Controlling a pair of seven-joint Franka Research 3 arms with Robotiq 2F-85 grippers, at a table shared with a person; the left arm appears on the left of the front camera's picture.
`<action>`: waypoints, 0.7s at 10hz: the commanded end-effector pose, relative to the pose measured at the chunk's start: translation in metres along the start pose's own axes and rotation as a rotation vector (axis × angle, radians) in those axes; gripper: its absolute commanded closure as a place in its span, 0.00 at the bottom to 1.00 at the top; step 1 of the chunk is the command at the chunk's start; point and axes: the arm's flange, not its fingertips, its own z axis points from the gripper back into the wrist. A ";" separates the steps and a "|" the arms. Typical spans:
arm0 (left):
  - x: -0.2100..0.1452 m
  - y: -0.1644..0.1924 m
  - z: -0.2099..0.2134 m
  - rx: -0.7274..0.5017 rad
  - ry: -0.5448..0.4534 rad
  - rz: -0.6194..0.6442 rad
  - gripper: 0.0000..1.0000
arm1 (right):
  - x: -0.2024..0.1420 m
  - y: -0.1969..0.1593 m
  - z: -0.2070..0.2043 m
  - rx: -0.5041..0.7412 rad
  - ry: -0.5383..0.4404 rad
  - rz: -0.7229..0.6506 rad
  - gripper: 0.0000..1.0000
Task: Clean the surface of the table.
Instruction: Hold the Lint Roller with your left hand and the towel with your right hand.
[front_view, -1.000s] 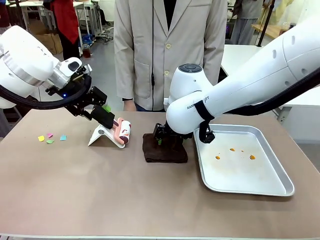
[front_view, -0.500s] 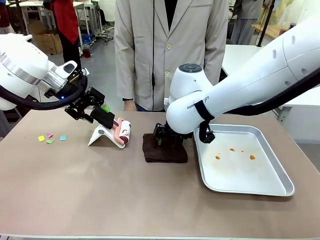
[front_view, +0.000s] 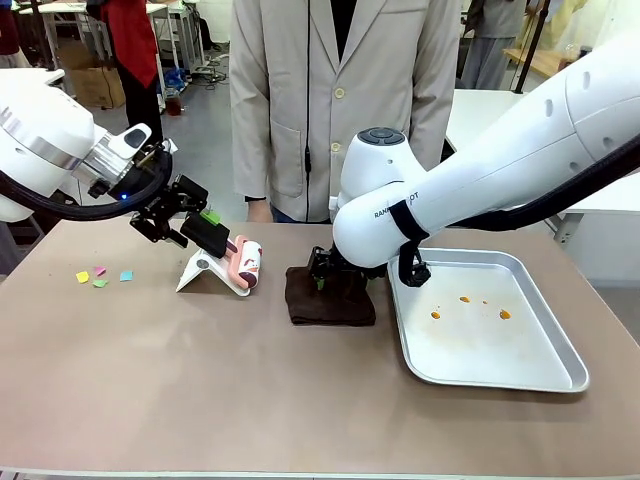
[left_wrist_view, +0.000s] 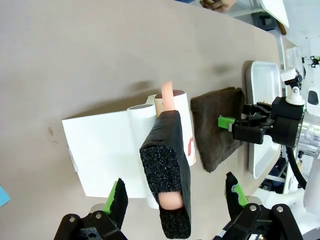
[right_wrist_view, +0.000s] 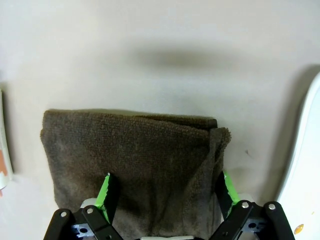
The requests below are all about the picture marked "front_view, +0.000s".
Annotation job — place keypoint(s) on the person's right hand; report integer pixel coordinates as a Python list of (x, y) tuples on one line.
[(259, 210)]

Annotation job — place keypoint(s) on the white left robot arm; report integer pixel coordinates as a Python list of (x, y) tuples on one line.
[(35, 145)]

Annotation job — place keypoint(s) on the white lint roller stand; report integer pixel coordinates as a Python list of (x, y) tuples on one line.
[(205, 277)]

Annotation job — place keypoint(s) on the brown cardboard box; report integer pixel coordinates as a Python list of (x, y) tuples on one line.
[(97, 86)]

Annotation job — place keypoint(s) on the person in grey clothes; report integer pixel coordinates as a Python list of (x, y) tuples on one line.
[(492, 45)]

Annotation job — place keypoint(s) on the white side cabinet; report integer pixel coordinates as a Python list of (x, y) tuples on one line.
[(600, 235)]

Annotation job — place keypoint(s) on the person in beige jacket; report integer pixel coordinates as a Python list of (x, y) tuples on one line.
[(350, 90)]

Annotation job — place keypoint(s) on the black tripod pole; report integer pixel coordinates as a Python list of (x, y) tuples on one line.
[(532, 45)]

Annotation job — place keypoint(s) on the white desk with metal legs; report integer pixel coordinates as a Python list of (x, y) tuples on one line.
[(65, 15)]

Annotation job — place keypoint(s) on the green paper scrap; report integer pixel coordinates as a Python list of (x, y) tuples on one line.
[(100, 283)]

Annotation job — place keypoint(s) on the dark red bottle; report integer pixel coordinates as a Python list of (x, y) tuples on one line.
[(173, 103)]

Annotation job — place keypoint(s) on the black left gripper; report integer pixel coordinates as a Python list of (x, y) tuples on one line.
[(157, 187)]

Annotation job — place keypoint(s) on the person's left forearm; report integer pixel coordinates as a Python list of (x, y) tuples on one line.
[(432, 125)]

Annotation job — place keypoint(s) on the blue paper scrap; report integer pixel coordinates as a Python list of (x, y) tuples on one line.
[(126, 275)]

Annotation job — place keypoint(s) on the dark brown cloth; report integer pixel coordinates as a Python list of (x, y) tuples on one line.
[(330, 305)]

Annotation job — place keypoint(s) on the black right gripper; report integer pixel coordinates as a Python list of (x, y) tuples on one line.
[(325, 260)]

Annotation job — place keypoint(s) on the pink paper scrap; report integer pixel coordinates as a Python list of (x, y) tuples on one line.
[(100, 271)]

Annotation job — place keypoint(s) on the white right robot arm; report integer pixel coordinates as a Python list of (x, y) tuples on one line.
[(500, 165)]

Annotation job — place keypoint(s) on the white grey left wrist camera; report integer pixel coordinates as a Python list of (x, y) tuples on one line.
[(132, 140)]

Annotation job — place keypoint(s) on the person's right forearm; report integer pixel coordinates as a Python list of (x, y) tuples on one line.
[(252, 150)]

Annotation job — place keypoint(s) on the yellow paper scrap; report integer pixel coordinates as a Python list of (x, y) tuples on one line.
[(82, 276)]

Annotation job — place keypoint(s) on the wooden background table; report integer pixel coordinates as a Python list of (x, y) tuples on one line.
[(540, 61)]

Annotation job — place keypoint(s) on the white background table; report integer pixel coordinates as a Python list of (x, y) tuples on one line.
[(480, 117)]

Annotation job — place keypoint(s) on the person in red apron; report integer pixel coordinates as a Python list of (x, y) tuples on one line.
[(132, 55)]

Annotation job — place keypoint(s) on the silver metal tray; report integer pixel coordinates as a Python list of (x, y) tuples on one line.
[(500, 340)]

